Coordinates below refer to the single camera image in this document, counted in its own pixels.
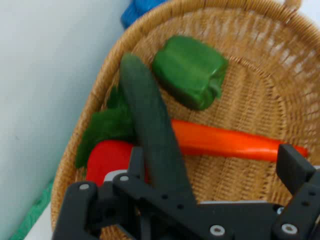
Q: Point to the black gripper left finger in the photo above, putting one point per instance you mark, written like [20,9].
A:
[155,197]

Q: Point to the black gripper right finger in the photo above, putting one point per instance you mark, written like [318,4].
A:
[295,165]

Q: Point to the red tomato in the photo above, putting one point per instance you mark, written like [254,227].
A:
[110,160]

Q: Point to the orange carrot with green leaves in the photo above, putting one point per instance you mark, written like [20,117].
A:
[225,142]

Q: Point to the woven wicker basket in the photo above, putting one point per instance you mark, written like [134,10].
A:
[250,95]

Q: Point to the dark green cucumber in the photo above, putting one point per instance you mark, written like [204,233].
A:
[147,112]

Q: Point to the green cloth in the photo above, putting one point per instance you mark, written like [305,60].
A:
[35,212]

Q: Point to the green bell pepper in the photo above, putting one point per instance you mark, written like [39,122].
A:
[187,72]

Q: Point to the blue cloth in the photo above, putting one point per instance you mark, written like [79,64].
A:
[135,12]

